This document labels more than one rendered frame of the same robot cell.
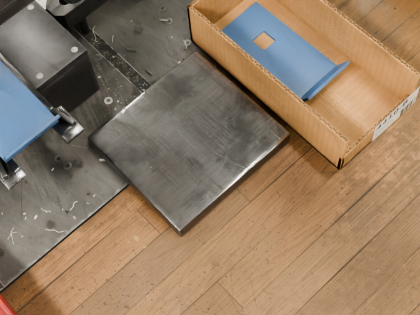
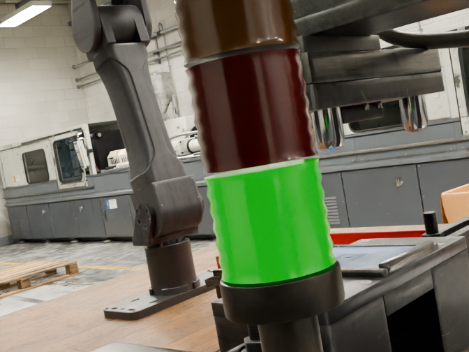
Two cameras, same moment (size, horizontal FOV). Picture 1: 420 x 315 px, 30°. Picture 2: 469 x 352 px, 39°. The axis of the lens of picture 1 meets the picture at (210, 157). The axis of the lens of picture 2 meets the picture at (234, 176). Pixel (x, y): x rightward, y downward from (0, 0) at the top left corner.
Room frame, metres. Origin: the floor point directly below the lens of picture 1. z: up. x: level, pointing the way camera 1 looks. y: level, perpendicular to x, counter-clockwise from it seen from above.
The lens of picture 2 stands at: (0.97, 0.08, 1.09)
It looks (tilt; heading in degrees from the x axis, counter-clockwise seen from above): 3 degrees down; 170
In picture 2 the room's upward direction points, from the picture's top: 10 degrees counter-clockwise
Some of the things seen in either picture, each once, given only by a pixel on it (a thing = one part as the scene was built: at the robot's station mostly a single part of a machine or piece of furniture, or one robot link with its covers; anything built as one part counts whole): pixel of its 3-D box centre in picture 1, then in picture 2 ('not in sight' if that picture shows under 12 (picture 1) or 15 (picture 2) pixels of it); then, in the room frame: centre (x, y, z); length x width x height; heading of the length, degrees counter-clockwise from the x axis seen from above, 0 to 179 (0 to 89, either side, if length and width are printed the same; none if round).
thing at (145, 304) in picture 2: not in sight; (171, 267); (0.07, 0.12, 0.94); 0.20 x 0.07 x 0.08; 127
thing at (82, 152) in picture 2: not in sight; (84, 154); (-8.45, -0.35, 1.27); 0.23 x 0.18 x 0.38; 123
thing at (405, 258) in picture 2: not in sight; (410, 269); (0.52, 0.27, 0.98); 0.07 x 0.01 x 0.03; 127
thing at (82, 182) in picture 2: not in sight; (66, 161); (-8.86, -0.63, 1.21); 0.86 x 0.10 x 0.79; 33
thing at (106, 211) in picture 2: not in sight; (118, 203); (-8.87, -0.01, 0.49); 5.51 x 1.02 x 0.97; 33
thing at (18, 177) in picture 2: not in sight; (65, 160); (-9.93, -0.71, 1.24); 2.95 x 0.98 x 0.90; 33
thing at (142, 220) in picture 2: not in sight; (168, 220); (0.08, 0.13, 1.00); 0.09 x 0.06 x 0.06; 120
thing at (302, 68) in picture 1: (280, 49); not in sight; (0.52, -0.10, 0.92); 0.15 x 0.07 x 0.03; 38
